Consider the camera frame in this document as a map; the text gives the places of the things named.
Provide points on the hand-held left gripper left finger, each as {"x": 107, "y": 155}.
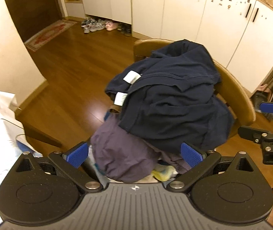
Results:
{"x": 77, "y": 154}

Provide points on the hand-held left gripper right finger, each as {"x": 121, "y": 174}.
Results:
{"x": 191, "y": 155}

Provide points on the navy blue t-shirt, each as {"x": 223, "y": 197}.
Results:
{"x": 174, "y": 100}

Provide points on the yellow cloth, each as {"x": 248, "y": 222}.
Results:
{"x": 162, "y": 173}

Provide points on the wooden chair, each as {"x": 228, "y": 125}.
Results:
{"x": 234, "y": 93}

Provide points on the purple garment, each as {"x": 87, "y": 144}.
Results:
{"x": 122, "y": 153}

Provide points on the white cabinet with stickers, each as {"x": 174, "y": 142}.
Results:
{"x": 198, "y": 16}

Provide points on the patterned door rug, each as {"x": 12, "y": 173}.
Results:
{"x": 50, "y": 34}

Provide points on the row of shoes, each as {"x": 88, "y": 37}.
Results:
{"x": 98, "y": 25}

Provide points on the dark wooden door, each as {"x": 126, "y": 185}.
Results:
{"x": 33, "y": 7}

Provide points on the white shoe cabinet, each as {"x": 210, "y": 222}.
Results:
{"x": 105, "y": 0}

